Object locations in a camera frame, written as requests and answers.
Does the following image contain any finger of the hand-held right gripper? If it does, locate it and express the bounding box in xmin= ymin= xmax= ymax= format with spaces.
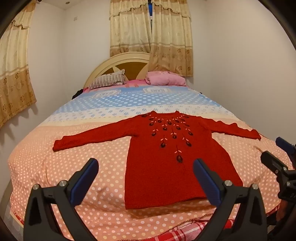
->
xmin=260 ymin=151 xmax=292 ymax=176
xmin=275 ymin=137 xmax=296 ymax=163

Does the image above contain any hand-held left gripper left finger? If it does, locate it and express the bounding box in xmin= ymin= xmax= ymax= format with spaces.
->
xmin=23 ymin=158 xmax=99 ymax=241

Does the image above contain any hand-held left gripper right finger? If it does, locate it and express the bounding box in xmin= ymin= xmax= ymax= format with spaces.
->
xmin=193 ymin=159 xmax=269 ymax=241

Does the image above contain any red knitted sweater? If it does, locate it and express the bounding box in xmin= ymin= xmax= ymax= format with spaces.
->
xmin=53 ymin=110 xmax=262 ymax=210

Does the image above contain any polka dot bedspread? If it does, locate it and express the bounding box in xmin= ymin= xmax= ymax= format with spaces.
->
xmin=7 ymin=85 xmax=295 ymax=241

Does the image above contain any red plaid sheet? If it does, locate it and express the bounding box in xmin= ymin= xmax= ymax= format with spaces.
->
xmin=148 ymin=219 xmax=234 ymax=241

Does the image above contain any striped pillow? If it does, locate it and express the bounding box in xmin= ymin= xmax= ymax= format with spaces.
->
xmin=88 ymin=69 xmax=126 ymax=90

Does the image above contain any pink pillow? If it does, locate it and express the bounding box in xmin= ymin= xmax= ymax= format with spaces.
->
xmin=145 ymin=71 xmax=187 ymax=87

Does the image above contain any cream wooden headboard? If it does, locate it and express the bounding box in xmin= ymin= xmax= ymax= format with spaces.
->
xmin=83 ymin=52 xmax=153 ymax=88

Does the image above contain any beige floral curtain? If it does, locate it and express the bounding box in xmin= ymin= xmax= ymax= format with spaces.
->
xmin=0 ymin=2 xmax=37 ymax=128
xmin=149 ymin=0 xmax=193 ymax=77
xmin=109 ymin=0 xmax=153 ymax=57

